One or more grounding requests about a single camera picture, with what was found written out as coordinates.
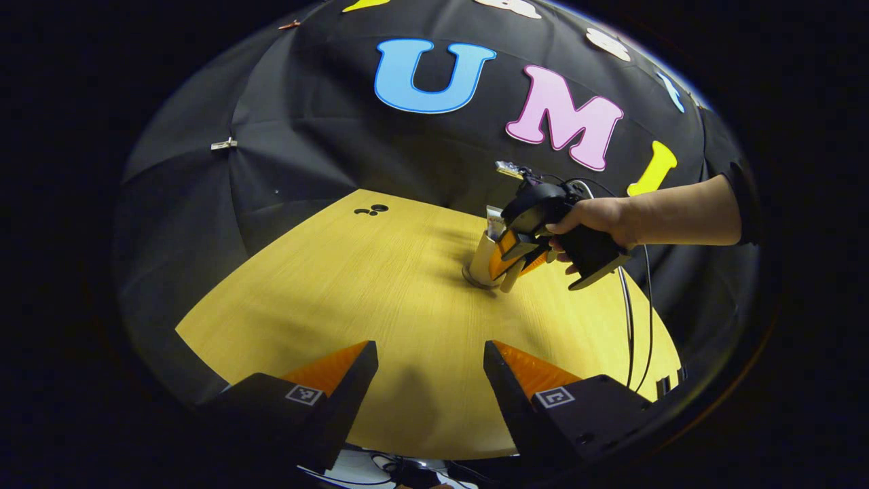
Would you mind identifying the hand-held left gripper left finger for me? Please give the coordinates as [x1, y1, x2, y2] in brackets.
[197, 341, 379, 473]

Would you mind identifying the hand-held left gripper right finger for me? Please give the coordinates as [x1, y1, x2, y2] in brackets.
[483, 341, 680, 476]

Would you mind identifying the beige cup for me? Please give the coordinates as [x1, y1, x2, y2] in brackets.
[464, 228, 528, 294]

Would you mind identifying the round brown coaster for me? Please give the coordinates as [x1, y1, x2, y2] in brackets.
[462, 266, 503, 291]

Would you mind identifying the wooden desktop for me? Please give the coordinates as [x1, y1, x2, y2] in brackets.
[175, 189, 682, 461]

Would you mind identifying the black backdrop cloth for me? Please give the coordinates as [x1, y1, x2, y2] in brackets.
[112, 0, 768, 408]

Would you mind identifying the black cable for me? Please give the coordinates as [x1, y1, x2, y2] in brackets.
[635, 244, 654, 395]
[616, 266, 636, 389]

